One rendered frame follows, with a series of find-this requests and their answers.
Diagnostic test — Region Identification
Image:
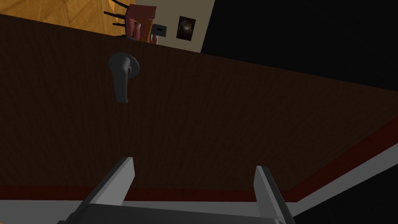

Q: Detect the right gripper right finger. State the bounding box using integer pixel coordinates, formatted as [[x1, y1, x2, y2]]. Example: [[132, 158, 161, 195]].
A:
[[253, 165, 296, 224]]

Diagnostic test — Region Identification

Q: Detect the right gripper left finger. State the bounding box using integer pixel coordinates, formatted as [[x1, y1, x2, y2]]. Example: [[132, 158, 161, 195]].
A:
[[81, 157, 136, 207]]

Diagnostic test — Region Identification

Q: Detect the dark brown door leaf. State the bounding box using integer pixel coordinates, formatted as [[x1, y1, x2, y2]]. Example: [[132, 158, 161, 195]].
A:
[[0, 14, 398, 192]]

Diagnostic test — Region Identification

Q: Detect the red-brown chair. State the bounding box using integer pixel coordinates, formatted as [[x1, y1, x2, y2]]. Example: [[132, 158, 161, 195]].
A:
[[104, 0, 167, 45]]

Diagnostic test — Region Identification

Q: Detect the dark grey door handle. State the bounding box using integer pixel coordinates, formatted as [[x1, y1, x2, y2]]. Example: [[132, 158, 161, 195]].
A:
[[108, 52, 140, 103]]

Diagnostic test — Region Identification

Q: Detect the dark framed wall picture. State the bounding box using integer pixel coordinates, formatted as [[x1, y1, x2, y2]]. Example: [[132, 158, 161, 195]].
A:
[[176, 16, 196, 42]]

